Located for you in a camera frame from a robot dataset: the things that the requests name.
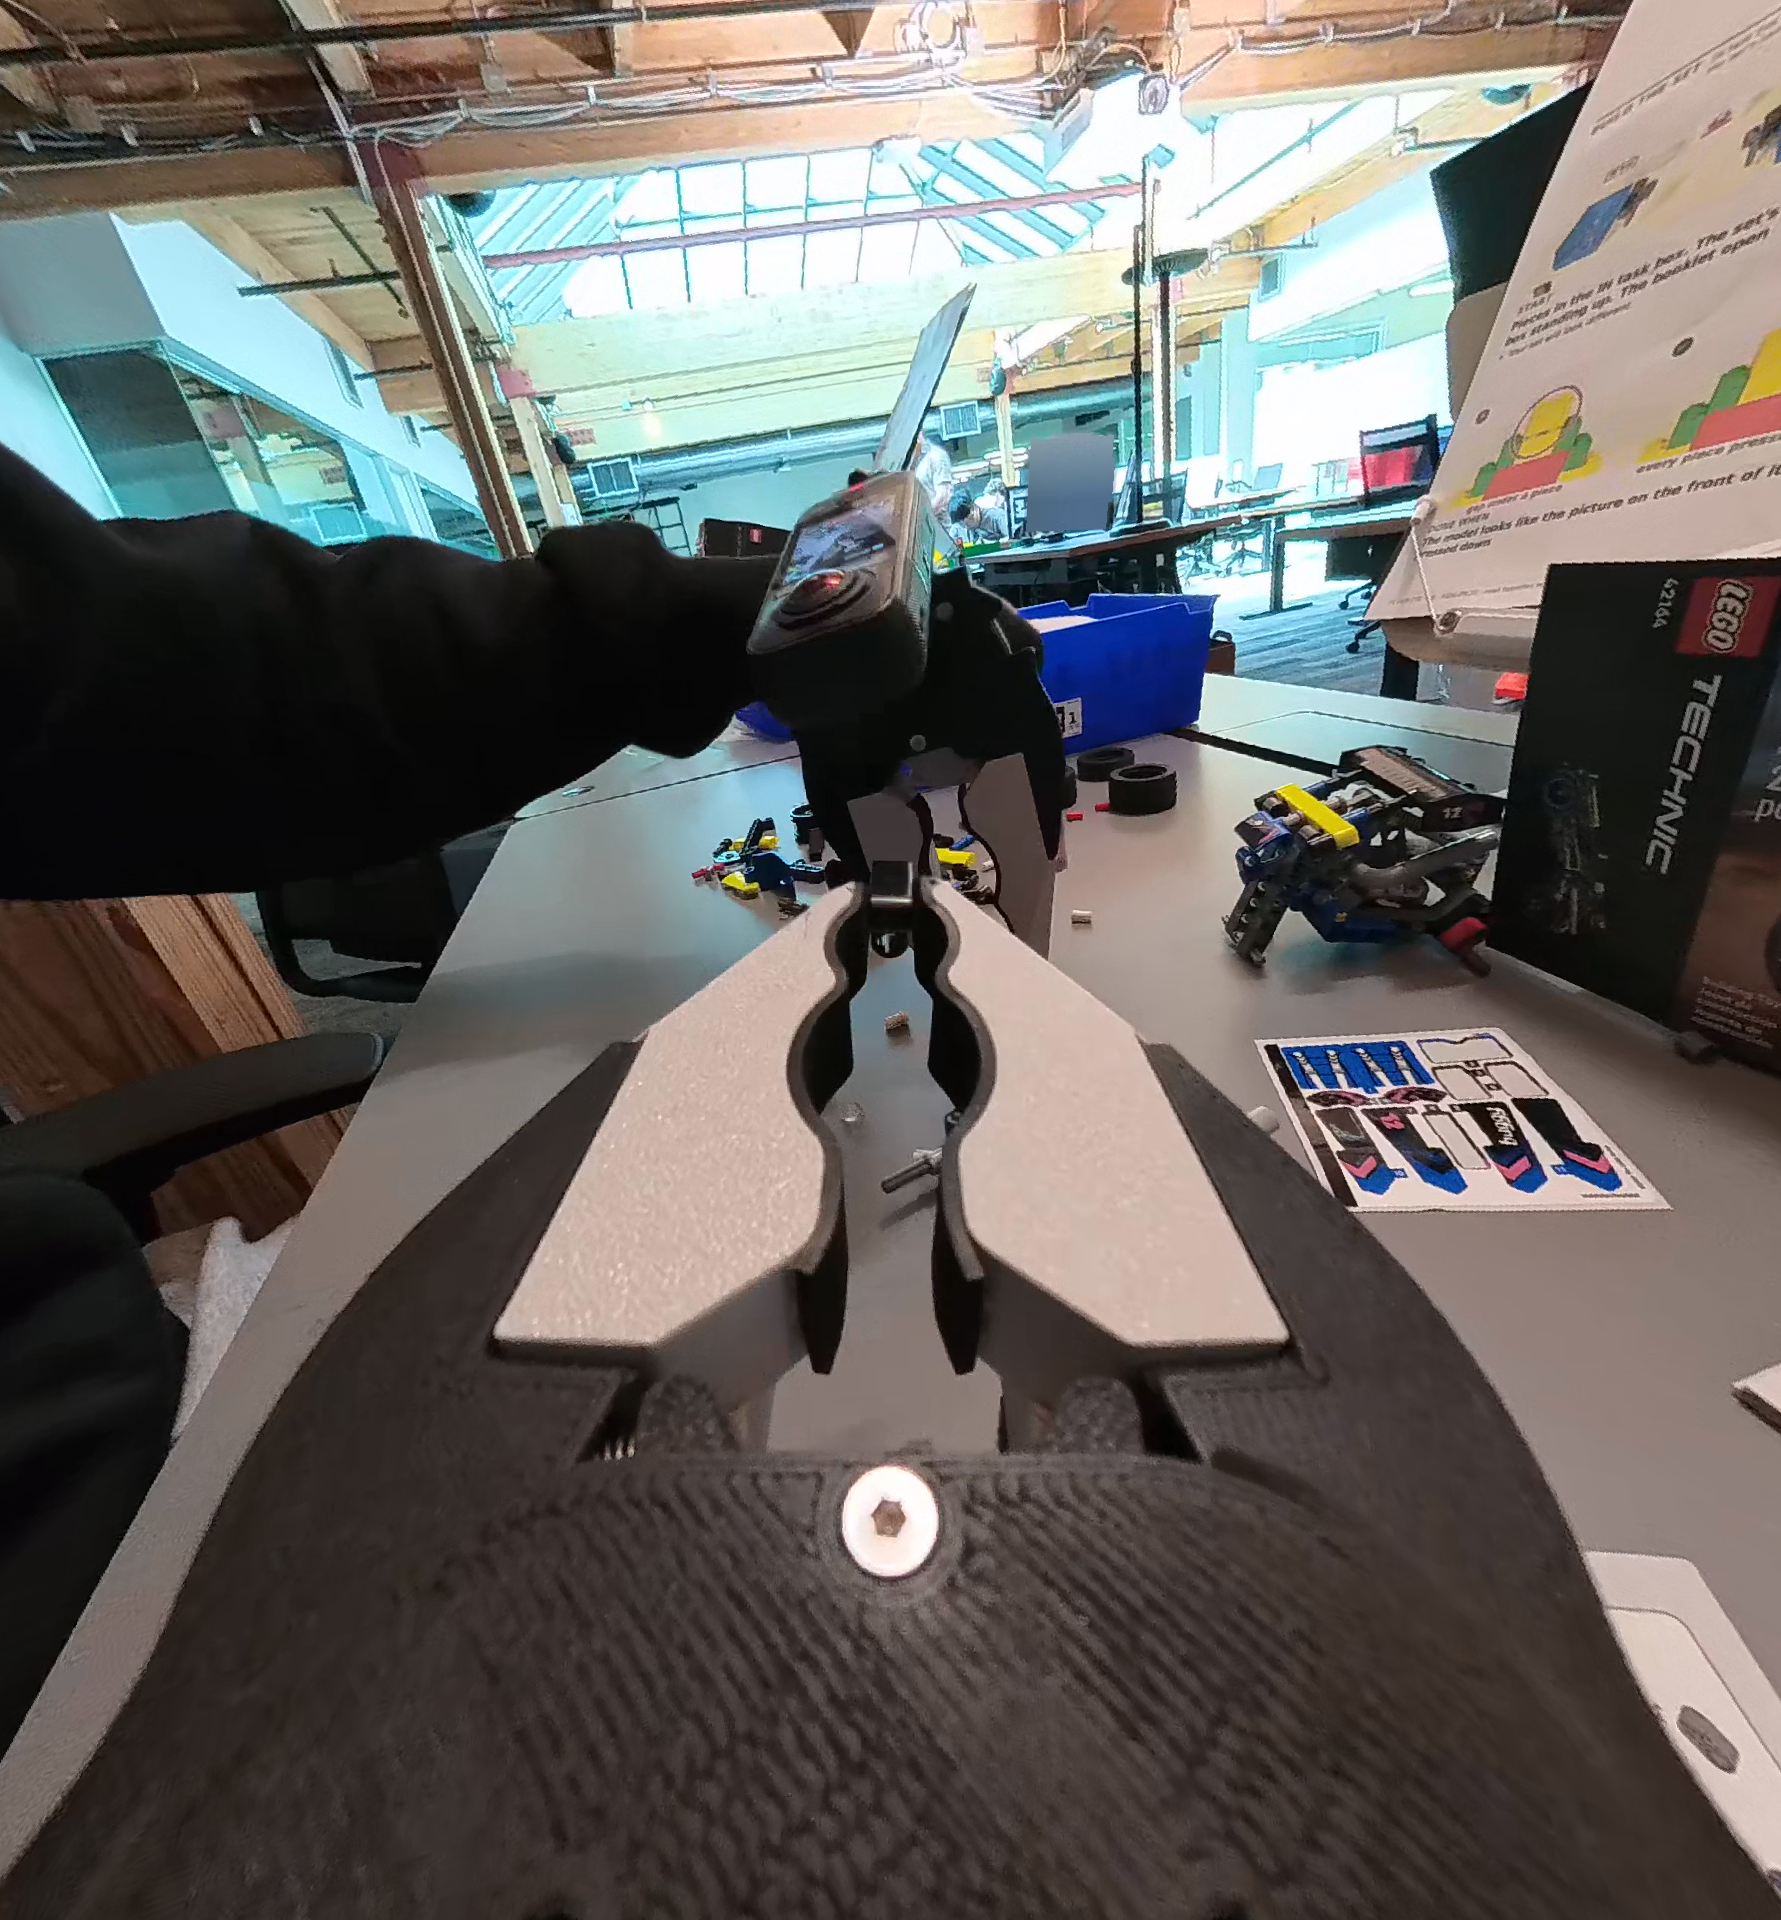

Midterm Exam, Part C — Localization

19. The dark lego set box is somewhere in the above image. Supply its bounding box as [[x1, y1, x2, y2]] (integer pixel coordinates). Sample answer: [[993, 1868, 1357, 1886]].
[[1490, 548, 1781, 1105]]

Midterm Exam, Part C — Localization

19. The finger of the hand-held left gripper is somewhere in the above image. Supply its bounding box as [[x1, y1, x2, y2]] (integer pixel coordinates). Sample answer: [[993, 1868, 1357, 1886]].
[[838, 788, 939, 891], [956, 755, 1068, 959]]

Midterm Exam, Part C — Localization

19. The white desk outlet plate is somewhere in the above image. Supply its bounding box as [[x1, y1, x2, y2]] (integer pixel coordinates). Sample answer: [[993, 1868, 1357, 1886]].
[[1580, 1553, 1781, 1920]]

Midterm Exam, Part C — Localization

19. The black office chair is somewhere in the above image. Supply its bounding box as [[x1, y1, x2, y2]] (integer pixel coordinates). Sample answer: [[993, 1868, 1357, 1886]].
[[0, 1029, 386, 1203]]

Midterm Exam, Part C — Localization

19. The blue storage bin white label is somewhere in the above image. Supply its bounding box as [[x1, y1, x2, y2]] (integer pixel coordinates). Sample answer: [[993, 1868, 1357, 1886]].
[[1019, 593, 1224, 753]]

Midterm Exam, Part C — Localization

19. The printed paper instruction sign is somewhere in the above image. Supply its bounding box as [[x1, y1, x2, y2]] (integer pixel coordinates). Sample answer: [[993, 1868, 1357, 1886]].
[[1363, 0, 1781, 673]]

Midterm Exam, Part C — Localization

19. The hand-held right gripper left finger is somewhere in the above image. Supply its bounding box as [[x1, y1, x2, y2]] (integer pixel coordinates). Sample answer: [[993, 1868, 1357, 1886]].
[[489, 882, 870, 1448]]

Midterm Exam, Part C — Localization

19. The thick wooden column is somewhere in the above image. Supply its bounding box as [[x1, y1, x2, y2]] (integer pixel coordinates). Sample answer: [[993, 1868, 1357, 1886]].
[[0, 893, 353, 1248]]

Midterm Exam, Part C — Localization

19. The white cloth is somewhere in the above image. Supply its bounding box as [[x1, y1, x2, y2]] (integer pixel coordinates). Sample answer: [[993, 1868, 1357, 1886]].
[[139, 1215, 291, 1429]]

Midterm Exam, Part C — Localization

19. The black monitor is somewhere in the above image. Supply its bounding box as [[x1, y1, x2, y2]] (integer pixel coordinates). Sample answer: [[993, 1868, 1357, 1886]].
[[1431, 83, 1596, 302]]

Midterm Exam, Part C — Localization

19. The person's left forearm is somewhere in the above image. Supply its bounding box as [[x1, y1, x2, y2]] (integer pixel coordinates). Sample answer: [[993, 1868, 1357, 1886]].
[[0, 402, 788, 904]]

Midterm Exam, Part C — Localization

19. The slim wooden column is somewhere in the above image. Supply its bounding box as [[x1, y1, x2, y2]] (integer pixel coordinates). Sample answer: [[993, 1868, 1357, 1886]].
[[371, 151, 532, 559]]

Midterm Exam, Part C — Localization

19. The partly built lego car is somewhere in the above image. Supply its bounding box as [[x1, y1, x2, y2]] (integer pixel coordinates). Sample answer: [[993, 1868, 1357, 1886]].
[[1224, 746, 1506, 976]]

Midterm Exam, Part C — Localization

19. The lego sticker sheet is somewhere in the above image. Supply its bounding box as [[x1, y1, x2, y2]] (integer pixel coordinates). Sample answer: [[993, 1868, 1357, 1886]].
[[1259, 1029, 1672, 1215]]

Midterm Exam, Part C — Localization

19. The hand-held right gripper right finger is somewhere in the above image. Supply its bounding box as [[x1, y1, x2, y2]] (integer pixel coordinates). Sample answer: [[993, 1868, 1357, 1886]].
[[917, 882, 1295, 1453]]

